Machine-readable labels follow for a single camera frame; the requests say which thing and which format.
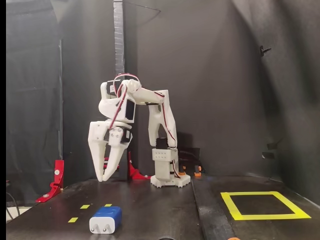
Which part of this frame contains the blue white charger block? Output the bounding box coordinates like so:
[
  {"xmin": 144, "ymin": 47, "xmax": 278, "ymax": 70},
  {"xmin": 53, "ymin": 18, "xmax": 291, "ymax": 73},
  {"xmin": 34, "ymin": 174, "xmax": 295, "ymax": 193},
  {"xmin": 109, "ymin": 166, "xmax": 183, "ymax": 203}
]
[{"xmin": 89, "ymin": 206, "xmax": 123, "ymax": 235}]

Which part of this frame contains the dark fabric sheet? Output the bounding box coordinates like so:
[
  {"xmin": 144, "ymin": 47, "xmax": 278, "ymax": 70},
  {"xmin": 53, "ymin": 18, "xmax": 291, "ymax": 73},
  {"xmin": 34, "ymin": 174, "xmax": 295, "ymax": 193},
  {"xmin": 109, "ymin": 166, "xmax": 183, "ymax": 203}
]
[{"xmin": 6, "ymin": 0, "xmax": 63, "ymax": 208}]

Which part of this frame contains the yellow tape square outline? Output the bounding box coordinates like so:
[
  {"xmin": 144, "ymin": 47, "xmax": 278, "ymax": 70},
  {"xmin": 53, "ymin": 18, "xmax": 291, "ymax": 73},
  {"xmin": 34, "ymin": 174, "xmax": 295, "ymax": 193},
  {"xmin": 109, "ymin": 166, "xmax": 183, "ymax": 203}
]
[{"xmin": 219, "ymin": 191, "xmax": 312, "ymax": 221}]

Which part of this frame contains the black backdrop cloth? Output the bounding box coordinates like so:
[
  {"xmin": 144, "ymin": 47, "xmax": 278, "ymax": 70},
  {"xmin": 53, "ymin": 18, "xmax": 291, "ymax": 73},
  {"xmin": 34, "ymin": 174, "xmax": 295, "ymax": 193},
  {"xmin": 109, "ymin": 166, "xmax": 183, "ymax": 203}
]
[{"xmin": 58, "ymin": 0, "xmax": 320, "ymax": 208}]

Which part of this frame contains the red white black servo cable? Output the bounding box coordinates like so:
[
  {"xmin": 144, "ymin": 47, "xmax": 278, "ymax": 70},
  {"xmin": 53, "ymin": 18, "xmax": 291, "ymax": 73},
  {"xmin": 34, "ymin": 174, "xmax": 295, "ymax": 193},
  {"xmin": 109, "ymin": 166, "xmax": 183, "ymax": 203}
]
[
  {"xmin": 152, "ymin": 90, "xmax": 181, "ymax": 179},
  {"xmin": 107, "ymin": 72, "xmax": 139, "ymax": 131}
]

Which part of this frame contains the black foam post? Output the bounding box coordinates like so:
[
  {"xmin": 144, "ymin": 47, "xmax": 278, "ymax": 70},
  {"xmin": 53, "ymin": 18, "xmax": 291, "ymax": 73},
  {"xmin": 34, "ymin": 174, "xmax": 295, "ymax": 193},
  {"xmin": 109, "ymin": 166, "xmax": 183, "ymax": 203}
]
[{"xmin": 112, "ymin": 0, "xmax": 130, "ymax": 181}]

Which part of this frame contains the red screw clamp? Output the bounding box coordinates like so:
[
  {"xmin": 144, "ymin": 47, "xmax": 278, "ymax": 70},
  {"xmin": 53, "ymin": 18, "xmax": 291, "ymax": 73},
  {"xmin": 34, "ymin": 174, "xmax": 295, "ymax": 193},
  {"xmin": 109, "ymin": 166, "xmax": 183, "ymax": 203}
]
[{"xmin": 103, "ymin": 150, "xmax": 152, "ymax": 181}]

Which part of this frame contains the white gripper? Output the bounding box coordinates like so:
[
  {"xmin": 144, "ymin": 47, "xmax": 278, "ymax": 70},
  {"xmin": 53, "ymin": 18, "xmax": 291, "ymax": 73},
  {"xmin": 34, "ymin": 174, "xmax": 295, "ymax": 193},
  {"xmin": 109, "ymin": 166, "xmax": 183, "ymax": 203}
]
[{"xmin": 87, "ymin": 120, "xmax": 133, "ymax": 183}]

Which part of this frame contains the black flat strip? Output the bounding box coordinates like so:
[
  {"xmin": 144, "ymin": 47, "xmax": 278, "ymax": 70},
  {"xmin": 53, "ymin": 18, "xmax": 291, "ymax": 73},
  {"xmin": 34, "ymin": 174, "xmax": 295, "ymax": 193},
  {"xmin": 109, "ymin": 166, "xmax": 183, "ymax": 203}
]
[{"xmin": 190, "ymin": 176, "xmax": 237, "ymax": 240}]

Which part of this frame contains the red angled bracket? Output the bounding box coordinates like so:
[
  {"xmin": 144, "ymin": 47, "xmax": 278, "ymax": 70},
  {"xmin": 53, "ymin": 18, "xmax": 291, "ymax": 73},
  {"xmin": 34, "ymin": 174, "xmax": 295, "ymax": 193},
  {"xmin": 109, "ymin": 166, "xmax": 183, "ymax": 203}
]
[{"xmin": 34, "ymin": 159, "xmax": 65, "ymax": 204}]

